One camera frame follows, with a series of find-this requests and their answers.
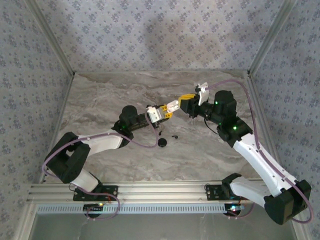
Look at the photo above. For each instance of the black round earbud charging case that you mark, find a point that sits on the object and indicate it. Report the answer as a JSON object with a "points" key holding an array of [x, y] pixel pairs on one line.
{"points": [[162, 142]]}

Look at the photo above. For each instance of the black electronics board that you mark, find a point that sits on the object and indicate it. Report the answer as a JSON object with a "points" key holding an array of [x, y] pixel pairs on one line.
{"points": [[93, 207], [235, 208]]}

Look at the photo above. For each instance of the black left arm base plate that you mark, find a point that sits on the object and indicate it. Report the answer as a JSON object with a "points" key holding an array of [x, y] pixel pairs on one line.
{"points": [[110, 191]]}

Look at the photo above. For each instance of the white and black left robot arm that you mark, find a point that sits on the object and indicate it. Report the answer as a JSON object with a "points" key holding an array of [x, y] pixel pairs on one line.
{"points": [[100, 145]]}

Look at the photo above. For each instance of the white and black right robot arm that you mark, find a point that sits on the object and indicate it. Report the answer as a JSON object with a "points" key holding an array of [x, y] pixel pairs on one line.
{"points": [[257, 160]]}

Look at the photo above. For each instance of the aluminium table side rail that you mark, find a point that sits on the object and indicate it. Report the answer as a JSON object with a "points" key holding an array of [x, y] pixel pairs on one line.
{"points": [[261, 110], [65, 105]]}

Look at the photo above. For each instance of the white earbud charging case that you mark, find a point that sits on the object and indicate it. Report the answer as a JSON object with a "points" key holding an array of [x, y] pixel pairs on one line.
{"points": [[173, 106]]}

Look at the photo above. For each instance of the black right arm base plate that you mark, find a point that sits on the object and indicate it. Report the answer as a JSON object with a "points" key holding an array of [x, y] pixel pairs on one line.
{"points": [[212, 192]]}

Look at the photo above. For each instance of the aluminium frame leg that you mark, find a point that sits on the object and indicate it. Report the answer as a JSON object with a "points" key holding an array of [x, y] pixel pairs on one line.
{"points": [[297, 232], [28, 225]]}

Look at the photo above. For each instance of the aluminium corner post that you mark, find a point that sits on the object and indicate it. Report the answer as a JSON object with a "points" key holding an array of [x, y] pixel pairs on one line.
{"points": [[271, 37], [53, 37]]}

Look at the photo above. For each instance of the aluminium mounting rail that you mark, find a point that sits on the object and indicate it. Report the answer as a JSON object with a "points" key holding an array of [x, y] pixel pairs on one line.
{"points": [[162, 191]]}

